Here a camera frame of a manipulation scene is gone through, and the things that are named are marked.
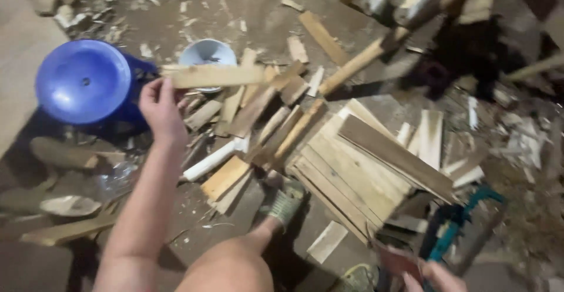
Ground clear crumpled plastic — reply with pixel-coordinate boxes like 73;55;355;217
95;162;138;197

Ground blue plastic stool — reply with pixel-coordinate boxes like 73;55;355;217
35;39;158;136

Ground grey green right shoe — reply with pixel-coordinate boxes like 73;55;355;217
331;263;380;292

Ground weathered narrow wooden plank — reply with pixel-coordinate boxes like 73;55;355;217
19;214;119;247

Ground heap of white paper debris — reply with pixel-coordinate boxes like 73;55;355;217
491;110;552;183

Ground long pale wooden plank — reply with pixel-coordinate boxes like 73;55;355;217
160;64;267;89

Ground white plastic pipe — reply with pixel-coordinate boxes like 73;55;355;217
182;136;251;183

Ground white painted boards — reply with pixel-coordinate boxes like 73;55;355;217
396;109;444;170

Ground short stubby wood block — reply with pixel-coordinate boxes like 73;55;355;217
287;35;309;64

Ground heap of rubble and splinters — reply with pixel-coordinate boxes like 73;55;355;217
24;0;161;41

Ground person's left hand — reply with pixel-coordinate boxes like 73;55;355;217
139;76;189;146

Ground person's left leg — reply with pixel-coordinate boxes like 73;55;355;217
175;215;283;292

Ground person's right hand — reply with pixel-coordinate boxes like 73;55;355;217
402;260;469;292

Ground brown wooden slat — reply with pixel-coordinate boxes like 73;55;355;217
299;10;350;66

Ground pile of wood scraps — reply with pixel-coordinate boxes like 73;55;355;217
181;49;329;171

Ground teal frame hand saw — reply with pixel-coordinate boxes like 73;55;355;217
421;185;507;279

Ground stack of wide wooden boards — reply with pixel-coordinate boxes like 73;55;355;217
286;99;456;245

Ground small whitish flat board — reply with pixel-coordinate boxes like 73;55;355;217
307;220;349;265

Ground long round wooden pole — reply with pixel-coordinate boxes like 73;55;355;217
317;27;411;97

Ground flat grey stone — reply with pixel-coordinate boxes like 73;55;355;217
39;195;102;217

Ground reddish brown wood piece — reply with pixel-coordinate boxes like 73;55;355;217
378;246;424;280

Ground white plastic bowl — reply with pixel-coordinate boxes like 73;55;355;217
178;39;238;93

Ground short light wooden board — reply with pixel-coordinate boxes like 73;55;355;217
200;155;251;203

